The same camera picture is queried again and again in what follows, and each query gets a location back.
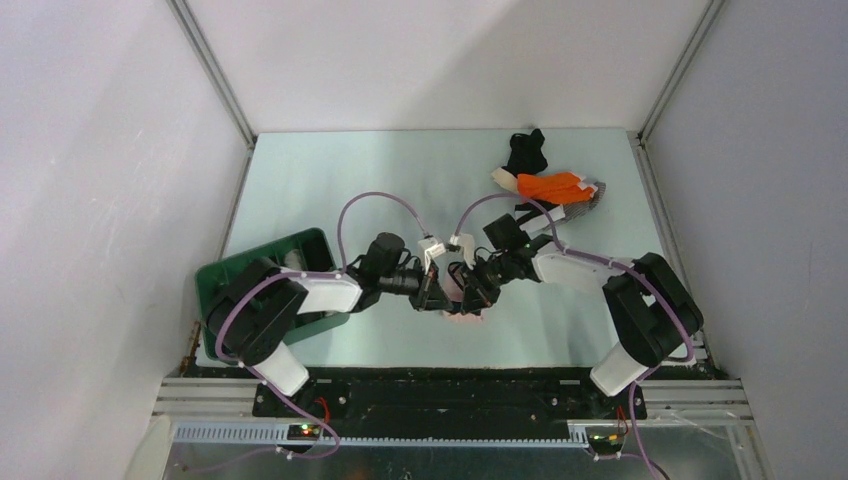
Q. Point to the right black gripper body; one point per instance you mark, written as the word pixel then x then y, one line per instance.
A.
pixel 494 272

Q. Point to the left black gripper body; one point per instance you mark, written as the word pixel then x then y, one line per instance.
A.
pixel 404 281

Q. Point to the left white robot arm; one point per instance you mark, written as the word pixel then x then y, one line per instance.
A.
pixel 251 314

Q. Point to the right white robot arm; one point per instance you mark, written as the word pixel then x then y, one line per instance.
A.
pixel 652 312

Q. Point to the black white striped underwear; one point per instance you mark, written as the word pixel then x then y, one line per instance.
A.
pixel 530 219

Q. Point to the cream underwear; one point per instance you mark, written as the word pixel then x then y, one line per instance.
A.
pixel 504 179

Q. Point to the grey mesh underwear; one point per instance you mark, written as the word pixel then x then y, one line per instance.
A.
pixel 576 210

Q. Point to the orange underwear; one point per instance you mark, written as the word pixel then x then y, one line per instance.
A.
pixel 560 188

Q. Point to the rolled white underwear in tray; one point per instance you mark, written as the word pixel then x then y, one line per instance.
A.
pixel 293 260

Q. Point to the green divided storage tray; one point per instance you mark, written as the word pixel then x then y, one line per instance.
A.
pixel 211 279

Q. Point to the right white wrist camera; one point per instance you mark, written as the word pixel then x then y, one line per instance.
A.
pixel 465 245

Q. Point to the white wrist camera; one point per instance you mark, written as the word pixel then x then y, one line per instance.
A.
pixel 430 248
pixel 465 245

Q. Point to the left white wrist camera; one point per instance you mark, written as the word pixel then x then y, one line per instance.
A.
pixel 430 248

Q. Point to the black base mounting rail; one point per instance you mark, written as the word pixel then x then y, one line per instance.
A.
pixel 537 403

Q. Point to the left aluminium frame post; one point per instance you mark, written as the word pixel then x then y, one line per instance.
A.
pixel 200 45

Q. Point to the aluminium frame post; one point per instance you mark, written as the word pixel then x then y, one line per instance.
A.
pixel 709 16
pixel 200 45

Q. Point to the right aluminium frame post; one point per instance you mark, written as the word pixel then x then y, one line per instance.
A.
pixel 709 16

